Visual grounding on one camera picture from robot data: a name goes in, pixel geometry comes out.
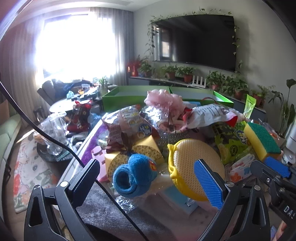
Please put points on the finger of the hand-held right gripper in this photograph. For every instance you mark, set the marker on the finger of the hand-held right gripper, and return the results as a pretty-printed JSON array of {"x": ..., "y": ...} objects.
[
  {"x": 276, "y": 166},
  {"x": 262, "y": 170}
]

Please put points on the pink fluffy bath pouf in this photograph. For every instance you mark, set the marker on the pink fluffy bath pouf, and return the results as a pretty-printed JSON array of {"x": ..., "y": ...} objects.
[{"x": 161, "y": 99}]

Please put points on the floral rug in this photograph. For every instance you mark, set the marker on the floral rug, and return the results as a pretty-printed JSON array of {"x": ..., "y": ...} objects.
[{"x": 30, "y": 171}]

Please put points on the tall leafy floor plant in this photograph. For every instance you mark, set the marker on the tall leafy floor plant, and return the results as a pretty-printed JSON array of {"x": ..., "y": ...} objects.
[{"x": 286, "y": 109}]

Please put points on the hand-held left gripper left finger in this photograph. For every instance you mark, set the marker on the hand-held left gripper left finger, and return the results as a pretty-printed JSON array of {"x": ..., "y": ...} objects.
[{"x": 89, "y": 171}]

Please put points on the small white picket fence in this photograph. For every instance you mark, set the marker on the small white picket fence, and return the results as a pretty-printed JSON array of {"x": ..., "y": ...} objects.
[{"x": 198, "y": 81}]

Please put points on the green snack bag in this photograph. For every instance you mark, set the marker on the green snack bag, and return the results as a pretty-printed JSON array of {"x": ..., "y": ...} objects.
[{"x": 227, "y": 141}]

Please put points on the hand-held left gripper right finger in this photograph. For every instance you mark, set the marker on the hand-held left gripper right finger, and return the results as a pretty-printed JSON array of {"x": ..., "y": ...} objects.
[{"x": 208, "y": 183}]

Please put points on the grey low cabinet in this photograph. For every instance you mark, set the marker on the grey low cabinet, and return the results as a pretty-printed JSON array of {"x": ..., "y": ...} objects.
[{"x": 143, "y": 81}]

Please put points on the dark round tray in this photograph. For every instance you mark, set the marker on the dark round tray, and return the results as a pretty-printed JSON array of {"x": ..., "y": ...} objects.
[{"x": 44, "y": 154}]

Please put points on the green cardboard box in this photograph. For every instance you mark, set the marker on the green cardboard box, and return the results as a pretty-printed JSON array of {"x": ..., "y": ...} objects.
[
  {"x": 220, "y": 98},
  {"x": 120, "y": 102}
]

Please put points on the round yellow mesh scrubber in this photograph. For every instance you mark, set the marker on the round yellow mesh scrubber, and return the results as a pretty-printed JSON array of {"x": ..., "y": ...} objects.
[{"x": 196, "y": 155}]

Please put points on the green sofa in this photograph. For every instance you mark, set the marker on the green sofa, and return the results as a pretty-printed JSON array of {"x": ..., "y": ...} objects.
[{"x": 9, "y": 136}]

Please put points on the row of potted plants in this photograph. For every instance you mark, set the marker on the row of potted plants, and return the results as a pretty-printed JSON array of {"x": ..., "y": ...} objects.
[{"x": 216, "y": 78}]

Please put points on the black wall television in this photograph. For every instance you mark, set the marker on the black wall television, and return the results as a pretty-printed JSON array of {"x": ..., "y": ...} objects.
[{"x": 196, "y": 39}]

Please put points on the clear glass pitcher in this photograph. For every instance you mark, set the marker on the clear glass pitcher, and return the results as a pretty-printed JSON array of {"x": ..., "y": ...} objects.
[{"x": 55, "y": 132}]

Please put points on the red festive decoration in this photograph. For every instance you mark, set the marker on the red festive decoration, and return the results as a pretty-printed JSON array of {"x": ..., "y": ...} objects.
[{"x": 133, "y": 68}]

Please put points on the trailing green vine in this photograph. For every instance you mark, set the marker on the trailing green vine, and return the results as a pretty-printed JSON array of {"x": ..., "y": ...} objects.
[{"x": 150, "y": 34}]

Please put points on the silver glitter pouch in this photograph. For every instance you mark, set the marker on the silver glitter pouch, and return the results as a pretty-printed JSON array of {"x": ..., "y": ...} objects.
[{"x": 171, "y": 139}]

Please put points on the white and red snack packet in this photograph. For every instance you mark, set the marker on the white and red snack packet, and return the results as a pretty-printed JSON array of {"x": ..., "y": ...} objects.
[{"x": 212, "y": 114}]

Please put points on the white appliance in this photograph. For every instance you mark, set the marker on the white appliance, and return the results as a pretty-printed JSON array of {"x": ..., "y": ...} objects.
[{"x": 290, "y": 143}]

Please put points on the green hanging packet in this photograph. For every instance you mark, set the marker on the green hanging packet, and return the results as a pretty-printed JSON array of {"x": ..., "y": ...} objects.
[{"x": 250, "y": 105}]

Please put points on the yellow and green sponge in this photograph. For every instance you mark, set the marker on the yellow and green sponge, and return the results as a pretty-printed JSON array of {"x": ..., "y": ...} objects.
[{"x": 263, "y": 139}]

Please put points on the light blue flat box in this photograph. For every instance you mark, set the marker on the light blue flat box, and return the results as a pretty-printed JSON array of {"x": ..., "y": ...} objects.
[{"x": 193, "y": 103}]

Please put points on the pink patterned packet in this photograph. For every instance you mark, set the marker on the pink patterned packet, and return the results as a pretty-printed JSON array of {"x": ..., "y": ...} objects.
[{"x": 171, "y": 124}]

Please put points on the yellow wedge gift box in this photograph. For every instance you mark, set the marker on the yellow wedge gift box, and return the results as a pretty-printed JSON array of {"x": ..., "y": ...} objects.
[{"x": 148, "y": 144}]

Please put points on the grey cloth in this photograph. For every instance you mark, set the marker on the grey cloth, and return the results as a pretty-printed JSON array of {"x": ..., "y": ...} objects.
[{"x": 104, "y": 208}]

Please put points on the grey sheer curtain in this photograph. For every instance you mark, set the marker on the grey sheer curtain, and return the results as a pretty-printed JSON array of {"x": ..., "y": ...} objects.
[{"x": 122, "y": 51}]

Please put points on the blue knitted socks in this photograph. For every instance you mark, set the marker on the blue knitted socks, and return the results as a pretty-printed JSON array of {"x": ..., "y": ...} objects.
[{"x": 134, "y": 173}]

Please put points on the red patterned bag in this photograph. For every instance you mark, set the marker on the red patterned bag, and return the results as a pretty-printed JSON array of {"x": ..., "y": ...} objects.
[{"x": 79, "y": 115}]

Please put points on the round white side table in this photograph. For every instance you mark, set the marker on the round white side table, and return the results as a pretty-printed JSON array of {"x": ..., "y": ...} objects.
[{"x": 61, "y": 106}]

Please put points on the grey armchair with clutter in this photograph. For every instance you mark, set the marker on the grey armchair with clutter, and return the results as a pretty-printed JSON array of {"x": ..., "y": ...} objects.
[{"x": 50, "y": 87}]

